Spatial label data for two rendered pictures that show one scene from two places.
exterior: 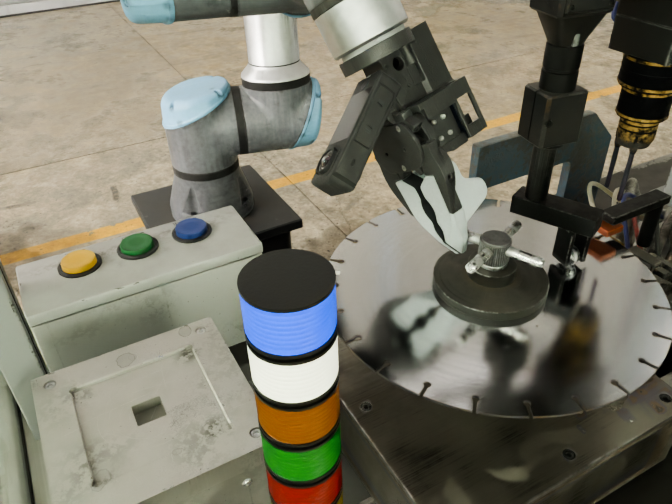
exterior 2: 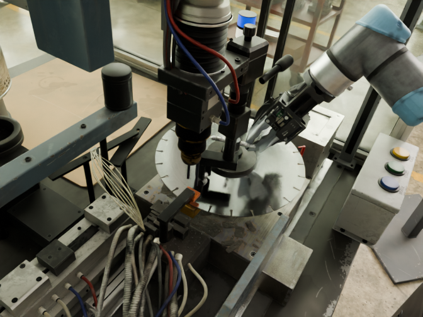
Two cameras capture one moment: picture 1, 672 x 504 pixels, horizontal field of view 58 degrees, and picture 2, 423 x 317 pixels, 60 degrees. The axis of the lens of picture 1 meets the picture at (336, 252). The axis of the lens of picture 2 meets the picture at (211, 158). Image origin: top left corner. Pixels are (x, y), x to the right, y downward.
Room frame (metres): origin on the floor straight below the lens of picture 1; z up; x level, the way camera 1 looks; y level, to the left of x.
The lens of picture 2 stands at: (0.95, -0.53, 1.48)
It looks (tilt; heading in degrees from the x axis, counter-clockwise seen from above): 41 degrees down; 145
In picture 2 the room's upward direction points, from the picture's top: 7 degrees clockwise
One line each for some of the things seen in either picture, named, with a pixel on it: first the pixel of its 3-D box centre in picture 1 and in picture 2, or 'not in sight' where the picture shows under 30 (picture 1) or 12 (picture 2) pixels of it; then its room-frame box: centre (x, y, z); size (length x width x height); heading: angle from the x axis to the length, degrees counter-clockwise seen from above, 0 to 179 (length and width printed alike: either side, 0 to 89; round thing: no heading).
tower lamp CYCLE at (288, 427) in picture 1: (297, 394); not in sight; (0.22, 0.02, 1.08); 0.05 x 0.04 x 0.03; 28
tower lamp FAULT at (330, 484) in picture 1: (304, 467); not in sight; (0.22, 0.02, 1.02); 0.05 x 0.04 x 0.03; 28
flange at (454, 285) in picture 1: (490, 272); (231, 153); (0.47, -0.15, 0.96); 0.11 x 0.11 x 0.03
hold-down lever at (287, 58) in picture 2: not in sight; (267, 65); (0.53, -0.16, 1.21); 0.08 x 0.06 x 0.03; 118
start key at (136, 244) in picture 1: (137, 248); (394, 168); (0.62, 0.25, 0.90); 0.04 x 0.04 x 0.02
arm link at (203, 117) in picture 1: (203, 122); not in sight; (0.97, 0.22, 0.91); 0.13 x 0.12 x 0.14; 102
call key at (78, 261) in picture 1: (80, 265); (400, 154); (0.59, 0.31, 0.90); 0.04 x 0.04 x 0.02
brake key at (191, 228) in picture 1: (191, 232); (388, 184); (0.66, 0.19, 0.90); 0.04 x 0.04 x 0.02
